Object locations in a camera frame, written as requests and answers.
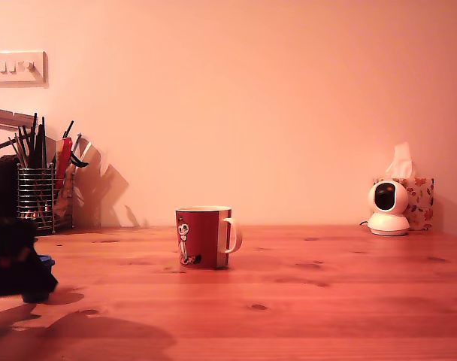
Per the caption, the black flat spatula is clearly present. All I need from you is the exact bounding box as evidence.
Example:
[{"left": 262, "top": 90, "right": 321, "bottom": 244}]
[{"left": 35, "top": 116, "right": 49, "bottom": 169}]

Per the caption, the silver metal kitchen tool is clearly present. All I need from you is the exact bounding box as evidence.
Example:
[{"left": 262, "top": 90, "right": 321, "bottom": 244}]
[{"left": 71, "top": 135, "right": 102, "bottom": 168}]

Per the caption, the grey metal rail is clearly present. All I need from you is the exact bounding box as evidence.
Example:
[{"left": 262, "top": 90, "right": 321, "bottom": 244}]
[{"left": 0, "top": 107, "right": 38, "bottom": 132}]

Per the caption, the floral tissue box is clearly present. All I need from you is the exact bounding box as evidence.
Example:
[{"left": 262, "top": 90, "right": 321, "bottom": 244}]
[{"left": 371, "top": 177, "right": 435, "bottom": 231}]

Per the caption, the wire metal utensil holder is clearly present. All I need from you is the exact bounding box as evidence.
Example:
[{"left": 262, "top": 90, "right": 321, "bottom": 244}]
[{"left": 17, "top": 167, "right": 59, "bottom": 231}]

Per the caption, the chrome wire rack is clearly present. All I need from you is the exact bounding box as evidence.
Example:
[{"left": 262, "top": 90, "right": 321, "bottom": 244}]
[{"left": 50, "top": 161, "right": 84, "bottom": 233}]

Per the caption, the white tissue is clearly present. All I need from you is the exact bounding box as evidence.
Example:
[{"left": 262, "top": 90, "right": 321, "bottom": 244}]
[{"left": 385, "top": 142, "right": 416, "bottom": 180}]

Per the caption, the small white round camera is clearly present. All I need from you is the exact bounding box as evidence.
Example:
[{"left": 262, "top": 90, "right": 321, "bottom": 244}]
[{"left": 366, "top": 179, "right": 411, "bottom": 237}]

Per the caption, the white light switch plate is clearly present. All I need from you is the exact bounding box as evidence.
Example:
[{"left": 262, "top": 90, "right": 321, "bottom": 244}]
[{"left": 0, "top": 50, "right": 49, "bottom": 89}]

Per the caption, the blue coffee capsule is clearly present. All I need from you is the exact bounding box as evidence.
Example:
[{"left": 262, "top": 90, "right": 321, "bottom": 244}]
[{"left": 21, "top": 254, "right": 56, "bottom": 304}]

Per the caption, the red cartoon mug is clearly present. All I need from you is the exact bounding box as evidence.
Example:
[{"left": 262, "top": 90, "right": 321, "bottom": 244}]
[{"left": 175, "top": 205, "right": 244, "bottom": 270}]

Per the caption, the red kitchen utensil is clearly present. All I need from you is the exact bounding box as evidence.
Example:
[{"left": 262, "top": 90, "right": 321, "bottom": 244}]
[{"left": 55, "top": 137, "right": 73, "bottom": 189}]

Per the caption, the dark chopstick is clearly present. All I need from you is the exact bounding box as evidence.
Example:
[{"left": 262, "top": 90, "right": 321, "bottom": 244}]
[{"left": 17, "top": 126, "right": 32, "bottom": 169}]

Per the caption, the grey chopstick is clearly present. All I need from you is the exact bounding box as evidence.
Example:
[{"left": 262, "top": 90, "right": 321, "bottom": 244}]
[{"left": 8, "top": 135, "right": 27, "bottom": 169}]

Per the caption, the black curved kitchen tool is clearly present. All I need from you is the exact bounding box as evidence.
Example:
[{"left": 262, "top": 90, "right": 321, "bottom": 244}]
[{"left": 69, "top": 132, "right": 90, "bottom": 169}]

